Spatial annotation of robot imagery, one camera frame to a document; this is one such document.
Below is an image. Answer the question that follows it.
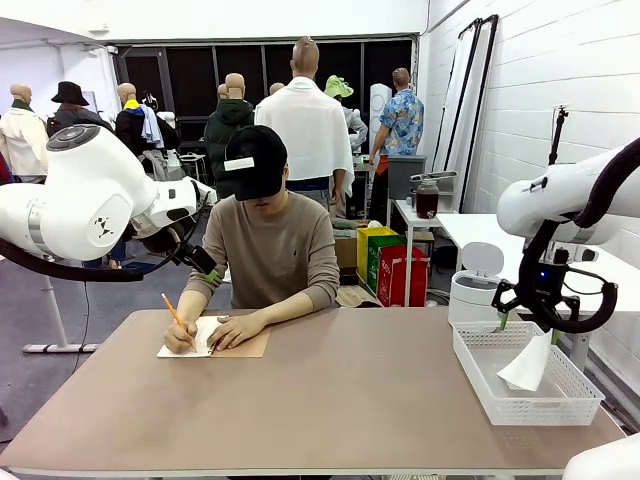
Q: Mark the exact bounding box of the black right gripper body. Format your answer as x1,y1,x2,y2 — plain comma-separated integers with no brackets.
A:
537,262,572,314

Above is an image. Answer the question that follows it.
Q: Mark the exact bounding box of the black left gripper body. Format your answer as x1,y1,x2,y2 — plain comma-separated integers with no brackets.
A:
174,243,218,276

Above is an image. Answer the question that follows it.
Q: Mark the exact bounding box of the yellow pencil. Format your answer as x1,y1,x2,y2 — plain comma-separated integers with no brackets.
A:
160,292,199,353

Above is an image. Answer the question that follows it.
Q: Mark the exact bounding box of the white paper sheet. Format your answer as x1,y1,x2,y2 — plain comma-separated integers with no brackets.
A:
496,329,554,393

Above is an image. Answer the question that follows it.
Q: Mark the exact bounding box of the spiral notebook brown cover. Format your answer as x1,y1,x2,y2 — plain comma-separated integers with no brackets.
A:
156,314,271,359

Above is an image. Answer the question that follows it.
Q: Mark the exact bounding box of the person's left forearm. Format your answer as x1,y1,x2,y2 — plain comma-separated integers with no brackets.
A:
252,293,314,324

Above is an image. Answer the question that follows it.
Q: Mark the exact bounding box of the person's right forearm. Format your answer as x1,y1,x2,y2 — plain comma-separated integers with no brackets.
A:
177,289,209,326

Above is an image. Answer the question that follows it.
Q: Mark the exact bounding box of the person's left hand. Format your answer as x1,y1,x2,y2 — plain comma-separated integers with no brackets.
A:
207,314,267,350

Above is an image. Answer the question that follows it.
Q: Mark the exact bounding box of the person's right hand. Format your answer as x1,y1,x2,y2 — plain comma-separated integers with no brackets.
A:
163,319,201,355

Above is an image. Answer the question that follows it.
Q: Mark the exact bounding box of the white round trash bin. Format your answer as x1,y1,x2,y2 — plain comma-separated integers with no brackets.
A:
448,242,505,326

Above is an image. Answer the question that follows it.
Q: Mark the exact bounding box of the person in beige sweater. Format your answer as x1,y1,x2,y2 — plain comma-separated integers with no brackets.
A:
185,164,341,310

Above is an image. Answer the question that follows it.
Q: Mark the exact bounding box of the large white desk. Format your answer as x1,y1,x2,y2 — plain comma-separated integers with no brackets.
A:
434,213,640,374

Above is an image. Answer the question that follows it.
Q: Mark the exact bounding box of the gray backpack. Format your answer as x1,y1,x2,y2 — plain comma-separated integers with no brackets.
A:
142,149,186,182

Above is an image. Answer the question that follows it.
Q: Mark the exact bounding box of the red shopping bag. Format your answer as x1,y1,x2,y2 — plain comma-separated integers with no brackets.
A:
377,244,431,308

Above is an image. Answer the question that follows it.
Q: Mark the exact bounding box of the white perforated plastic basket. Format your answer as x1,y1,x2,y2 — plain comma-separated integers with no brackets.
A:
452,320,605,427

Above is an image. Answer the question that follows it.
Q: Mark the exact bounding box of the glass jar brown liquid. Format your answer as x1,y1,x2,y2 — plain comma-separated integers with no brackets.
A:
415,178,441,220

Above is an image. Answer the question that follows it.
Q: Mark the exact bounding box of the small white side table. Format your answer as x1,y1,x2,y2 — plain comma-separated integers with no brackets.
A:
392,198,454,307

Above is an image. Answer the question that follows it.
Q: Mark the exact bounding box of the brown cardboard box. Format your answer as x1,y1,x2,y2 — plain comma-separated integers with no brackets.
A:
335,234,359,271

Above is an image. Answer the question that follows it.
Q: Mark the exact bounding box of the green shopping bag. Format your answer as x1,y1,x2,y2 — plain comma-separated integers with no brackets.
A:
367,234,407,297

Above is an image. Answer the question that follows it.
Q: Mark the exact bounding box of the mannequin in dark green jacket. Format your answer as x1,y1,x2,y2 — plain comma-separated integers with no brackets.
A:
203,73,256,200

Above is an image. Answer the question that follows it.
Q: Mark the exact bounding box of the mannequin black jacket yellow collar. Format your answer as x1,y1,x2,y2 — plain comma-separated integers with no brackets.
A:
114,82,181,161

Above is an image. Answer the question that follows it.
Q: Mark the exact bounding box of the yellow shopping bag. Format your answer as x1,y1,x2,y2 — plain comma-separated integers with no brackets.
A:
356,226,399,286

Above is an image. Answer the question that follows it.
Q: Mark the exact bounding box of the black tripod stand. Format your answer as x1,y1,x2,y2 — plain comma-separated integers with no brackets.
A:
548,104,572,167

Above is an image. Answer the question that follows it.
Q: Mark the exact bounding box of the gray plastic bin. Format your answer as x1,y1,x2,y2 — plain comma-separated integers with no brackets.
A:
387,154,428,201

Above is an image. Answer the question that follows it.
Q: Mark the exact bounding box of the mannequin draped in white cloth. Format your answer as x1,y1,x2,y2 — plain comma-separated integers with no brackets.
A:
253,36,356,216

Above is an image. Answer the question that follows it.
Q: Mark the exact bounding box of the mannequin in blue floral shirt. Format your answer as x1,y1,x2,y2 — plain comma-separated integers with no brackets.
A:
368,67,426,226

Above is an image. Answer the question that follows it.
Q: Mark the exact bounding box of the black framed white panel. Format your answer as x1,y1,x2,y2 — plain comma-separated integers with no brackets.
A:
432,18,484,174
452,14,500,214

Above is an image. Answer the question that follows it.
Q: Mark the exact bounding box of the mannequin with black bucket hat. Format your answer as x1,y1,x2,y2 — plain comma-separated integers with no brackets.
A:
47,81,114,139

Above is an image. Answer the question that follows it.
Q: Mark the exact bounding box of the mannequin in cream coat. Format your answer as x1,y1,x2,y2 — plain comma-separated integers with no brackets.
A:
0,83,50,184

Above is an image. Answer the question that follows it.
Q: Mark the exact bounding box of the mannequin with green hat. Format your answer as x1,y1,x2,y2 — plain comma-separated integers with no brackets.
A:
323,74,369,151

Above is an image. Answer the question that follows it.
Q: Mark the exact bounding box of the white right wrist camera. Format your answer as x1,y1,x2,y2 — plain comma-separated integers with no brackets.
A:
568,244,599,264

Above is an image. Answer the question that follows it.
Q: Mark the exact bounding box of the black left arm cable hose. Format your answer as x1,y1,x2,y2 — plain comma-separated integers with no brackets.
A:
0,238,146,284

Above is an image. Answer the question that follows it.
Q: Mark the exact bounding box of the white desk leg frame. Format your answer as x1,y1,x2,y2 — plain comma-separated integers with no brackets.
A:
22,259,101,355

